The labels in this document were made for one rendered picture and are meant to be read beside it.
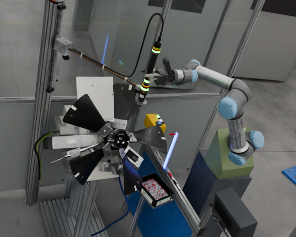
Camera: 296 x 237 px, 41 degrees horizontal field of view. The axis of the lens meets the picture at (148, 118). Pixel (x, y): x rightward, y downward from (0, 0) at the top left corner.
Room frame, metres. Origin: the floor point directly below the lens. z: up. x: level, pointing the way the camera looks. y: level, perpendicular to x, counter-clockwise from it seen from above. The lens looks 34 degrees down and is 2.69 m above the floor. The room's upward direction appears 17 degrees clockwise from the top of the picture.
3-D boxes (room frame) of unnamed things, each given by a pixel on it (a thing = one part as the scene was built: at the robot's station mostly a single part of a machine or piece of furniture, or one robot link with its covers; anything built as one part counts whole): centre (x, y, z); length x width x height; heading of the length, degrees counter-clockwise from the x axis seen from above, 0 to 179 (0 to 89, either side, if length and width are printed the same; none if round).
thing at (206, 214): (1.76, -0.53, 0.96); 0.03 x 0.03 x 0.20; 34
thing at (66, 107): (2.37, 0.55, 0.91); 0.17 x 0.16 x 0.11; 34
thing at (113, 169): (1.98, 0.10, 0.91); 0.12 x 0.08 x 0.12; 34
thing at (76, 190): (2.20, 0.37, 0.57); 0.09 x 0.04 x 1.15; 124
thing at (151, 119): (2.44, -0.06, 1.02); 0.16 x 0.10 x 0.11; 34
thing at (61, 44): (2.22, 0.65, 1.55); 0.10 x 0.07 x 0.08; 69
